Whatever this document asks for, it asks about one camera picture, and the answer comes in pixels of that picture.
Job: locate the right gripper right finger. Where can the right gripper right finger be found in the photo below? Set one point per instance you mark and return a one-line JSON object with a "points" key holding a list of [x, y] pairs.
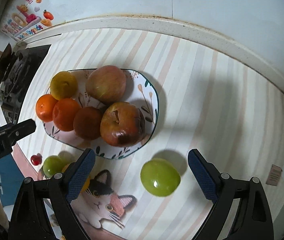
{"points": [[206, 174]]}

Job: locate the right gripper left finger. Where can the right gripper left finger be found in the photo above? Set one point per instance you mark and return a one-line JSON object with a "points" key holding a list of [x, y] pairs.
{"points": [[77, 174]]}

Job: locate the large green lime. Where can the large green lime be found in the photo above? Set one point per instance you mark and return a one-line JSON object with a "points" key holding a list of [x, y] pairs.
{"points": [[52, 165]]}

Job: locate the red cherry tomato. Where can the red cherry tomato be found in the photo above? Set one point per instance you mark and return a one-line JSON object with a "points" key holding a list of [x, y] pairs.
{"points": [[36, 159]]}

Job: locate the small green lime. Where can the small green lime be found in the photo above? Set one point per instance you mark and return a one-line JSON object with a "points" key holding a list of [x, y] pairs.
{"points": [[159, 177]]}

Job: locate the dark orange mandarin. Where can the dark orange mandarin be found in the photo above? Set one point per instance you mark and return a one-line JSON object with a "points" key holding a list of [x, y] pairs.
{"points": [[87, 122]]}

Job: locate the bruised red apple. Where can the bruised red apple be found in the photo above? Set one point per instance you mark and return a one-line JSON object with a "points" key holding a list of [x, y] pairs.
{"points": [[122, 125]]}

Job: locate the large yellow lemon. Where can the large yellow lemon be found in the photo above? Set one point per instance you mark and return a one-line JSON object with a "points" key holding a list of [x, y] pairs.
{"points": [[87, 182]]}

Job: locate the blue kitchen cabinet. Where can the blue kitchen cabinet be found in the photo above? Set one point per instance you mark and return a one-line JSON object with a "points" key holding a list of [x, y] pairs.
{"points": [[10, 180]]}

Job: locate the orange mandarin far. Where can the orange mandarin far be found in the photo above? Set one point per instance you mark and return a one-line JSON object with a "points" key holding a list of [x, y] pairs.
{"points": [[44, 107]]}

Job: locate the orange mandarin middle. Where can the orange mandarin middle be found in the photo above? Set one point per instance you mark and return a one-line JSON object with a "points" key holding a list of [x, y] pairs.
{"points": [[64, 113]]}

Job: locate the black gas stove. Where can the black gas stove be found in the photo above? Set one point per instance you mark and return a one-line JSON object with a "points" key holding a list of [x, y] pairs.
{"points": [[21, 71]]}

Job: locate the small yellow lemon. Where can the small yellow lemon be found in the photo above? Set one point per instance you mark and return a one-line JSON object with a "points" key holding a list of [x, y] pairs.
{"points": [[63, 85]]}

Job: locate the red-green apple on plate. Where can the red-green apple on plate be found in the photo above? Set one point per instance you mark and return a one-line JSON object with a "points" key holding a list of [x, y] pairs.
{"points": [[106, 84]]}

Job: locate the colourful wall sticker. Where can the colourful wall sticker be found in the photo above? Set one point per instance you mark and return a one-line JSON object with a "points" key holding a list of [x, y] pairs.
{"points": [[25, 18]]}

